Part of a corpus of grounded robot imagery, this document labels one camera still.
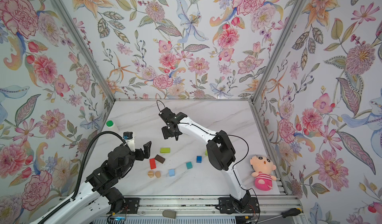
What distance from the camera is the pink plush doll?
77cm

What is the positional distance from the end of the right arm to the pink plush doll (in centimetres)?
47

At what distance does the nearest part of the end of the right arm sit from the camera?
2.18ft
